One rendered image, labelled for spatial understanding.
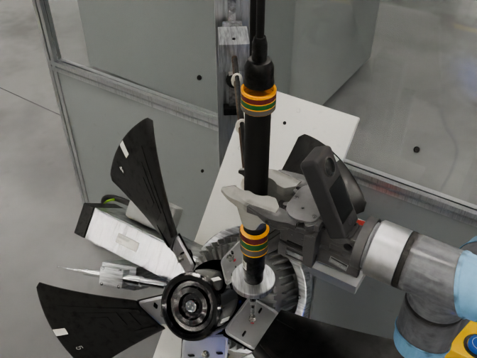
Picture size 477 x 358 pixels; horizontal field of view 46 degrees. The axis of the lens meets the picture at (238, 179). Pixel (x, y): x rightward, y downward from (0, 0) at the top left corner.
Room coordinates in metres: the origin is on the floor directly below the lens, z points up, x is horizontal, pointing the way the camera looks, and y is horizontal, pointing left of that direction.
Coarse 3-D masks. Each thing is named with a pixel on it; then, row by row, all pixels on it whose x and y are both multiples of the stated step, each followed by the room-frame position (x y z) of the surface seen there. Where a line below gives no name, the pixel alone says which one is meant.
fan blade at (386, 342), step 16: (288, 320) 0.58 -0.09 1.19; (304, 320) 0.58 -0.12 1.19; (272, 336) 0.55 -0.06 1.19; (288, 336) 0.55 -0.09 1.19; (304, 336) 0.55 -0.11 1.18; (320, 336) 0.55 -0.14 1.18; (336, 336) 0.55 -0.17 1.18; (352, 336) 0.55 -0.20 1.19; (368, 336) 0.55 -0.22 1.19; (256, 352) 0.52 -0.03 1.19; (272, 352) 0.52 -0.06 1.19; (288, 352) 0.52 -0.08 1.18; (304, 352) 0.52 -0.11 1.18; (320, 352) 0.52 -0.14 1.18; (336, 352) 0.52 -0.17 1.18; (352, 352) 0.52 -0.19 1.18; (368, 352) 0.52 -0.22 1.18; (384, 352) 0.52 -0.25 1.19
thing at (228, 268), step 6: (234, 246) 0.70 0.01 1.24; (228, 252) 0.70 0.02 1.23; (234, 252) 0.69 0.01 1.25; (240, 252) 0.67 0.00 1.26; (222, 258) 0.69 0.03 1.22; (234, 258) 0.67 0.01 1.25; (240, 258) 0.66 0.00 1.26; (222, 264) 0.68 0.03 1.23; (228, 264) 0.66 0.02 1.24; (234, 264) 0.65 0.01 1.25; (222, 270) 0.66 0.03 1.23; (228, 270) 0.65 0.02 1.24; (228, 276) 0.63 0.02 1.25; (228, 282) 0.62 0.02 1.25
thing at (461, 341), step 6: (468, 324) 0.65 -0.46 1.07; (474, 324) 0.65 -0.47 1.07; (462, 330) 0.64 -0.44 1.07; (468, 330) 0.64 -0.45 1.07; (474, 330) 0.64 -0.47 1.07; (456, 336) 0.63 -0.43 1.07; (462, 336) 0.63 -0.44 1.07; (468, 336) 0.62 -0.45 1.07; (456, 342) 0.61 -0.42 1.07; (462, 342) 0.61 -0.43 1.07; (456, 348) 0.60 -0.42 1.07; (462, 348) 0.60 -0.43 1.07; (468, 348) 0.60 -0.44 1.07; (450, 354) 0.59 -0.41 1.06; (456, 354) 0.59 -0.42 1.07; (462, 354) 0.59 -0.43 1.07; (468, 354) 0.58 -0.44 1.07; (474, 354) 0.58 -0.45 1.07
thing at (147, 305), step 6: (144, 300) 0.64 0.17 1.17; (150, 300) 0.63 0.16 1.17; (156, 300) 0.63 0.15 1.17; (144, 306) 0.64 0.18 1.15; (150, 306) 0.64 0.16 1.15; (150, 312) 0.64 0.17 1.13; (156, 312) 0.64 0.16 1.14; (156, 318) 0.64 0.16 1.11; (162, 318) 0.64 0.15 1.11; (162, 324) 0.64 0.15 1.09
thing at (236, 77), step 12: (252, 0) 0.66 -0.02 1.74; (264, 0) 0.58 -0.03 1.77; (252, 12) 0.66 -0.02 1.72; (264, 12) 0.58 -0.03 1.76; (252, 24) 0.66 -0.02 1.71; (264, 24) 0.58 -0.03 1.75; (252, 36) 0.66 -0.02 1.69; (240, 96) 0.97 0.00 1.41; (240, 108) 0.92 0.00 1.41; (240, 120) 0.88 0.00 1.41
